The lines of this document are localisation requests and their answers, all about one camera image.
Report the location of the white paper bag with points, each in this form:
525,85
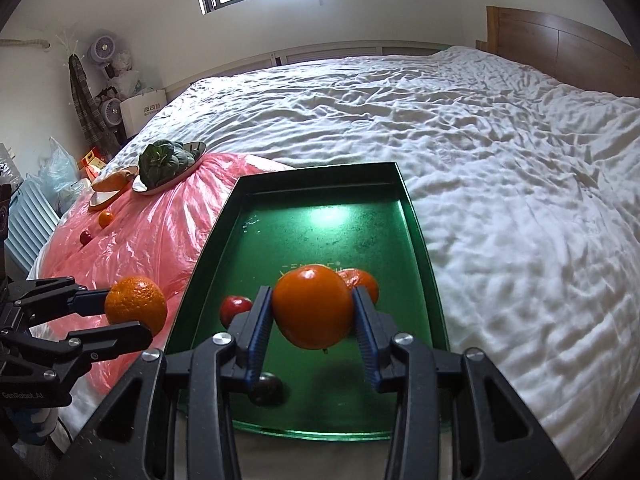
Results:
145,110

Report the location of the silver printed bag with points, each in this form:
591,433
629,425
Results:
9,165

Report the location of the carrot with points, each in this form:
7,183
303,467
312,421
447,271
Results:
112,181

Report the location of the wooden headboard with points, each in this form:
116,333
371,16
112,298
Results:
550,40

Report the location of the clear bluish plastic bag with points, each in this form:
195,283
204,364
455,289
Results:
57,167

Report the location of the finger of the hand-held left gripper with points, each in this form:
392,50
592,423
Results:
90,301
110,338

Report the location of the light blue ribbed suitcase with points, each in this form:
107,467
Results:
32,220

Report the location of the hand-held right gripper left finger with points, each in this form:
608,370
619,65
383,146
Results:
260,325

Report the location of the plaid scarf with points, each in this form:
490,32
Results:
85,105

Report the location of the green rectangular tray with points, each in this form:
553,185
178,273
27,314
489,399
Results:
325,230

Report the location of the purple clip fan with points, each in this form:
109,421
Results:
111,112
104,50

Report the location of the white coat rack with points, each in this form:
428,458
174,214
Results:
67,42

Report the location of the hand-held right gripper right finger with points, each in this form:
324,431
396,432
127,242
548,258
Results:
369,340

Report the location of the dark-rimmed white plate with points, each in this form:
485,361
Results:
160,185

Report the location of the white plastic bag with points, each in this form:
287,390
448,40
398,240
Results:
75,192

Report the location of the green leafy vegetable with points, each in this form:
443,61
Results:
162,162

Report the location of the pink plastic sheet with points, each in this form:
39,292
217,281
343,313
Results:
150,240

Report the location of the mandarin orange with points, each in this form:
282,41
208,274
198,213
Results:
136,306
369,282
312,307
105,218

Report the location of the person's left hand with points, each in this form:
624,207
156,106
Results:
32,422

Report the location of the hanging clear plastic bags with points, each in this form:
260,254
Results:
122,75

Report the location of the red-rimmed white plate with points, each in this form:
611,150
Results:
100,200

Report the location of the yellow and red snack bag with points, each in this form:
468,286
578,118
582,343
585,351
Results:
92,162

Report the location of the dark purple plum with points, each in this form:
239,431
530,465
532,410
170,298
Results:
271,390

